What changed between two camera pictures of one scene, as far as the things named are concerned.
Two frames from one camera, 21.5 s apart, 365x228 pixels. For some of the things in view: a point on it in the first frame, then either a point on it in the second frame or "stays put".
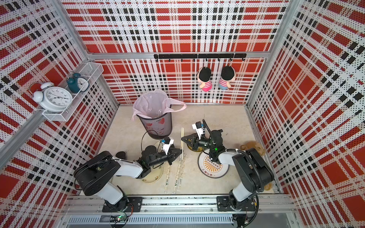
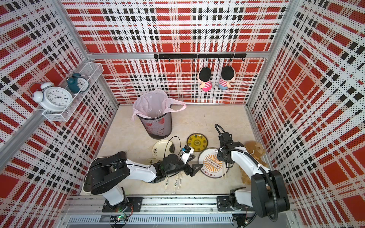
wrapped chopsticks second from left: (177, 177) stays put
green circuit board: (118, 218) stays put
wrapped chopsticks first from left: (168, 170) stays put
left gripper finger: (173, 153) -> (191, 171)
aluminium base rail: (178, 211) stays put
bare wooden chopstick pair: (182, 136) -> (225, 169)
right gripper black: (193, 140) -> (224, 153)
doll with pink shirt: (204, 77) stays put
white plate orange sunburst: (210, 168) stays put
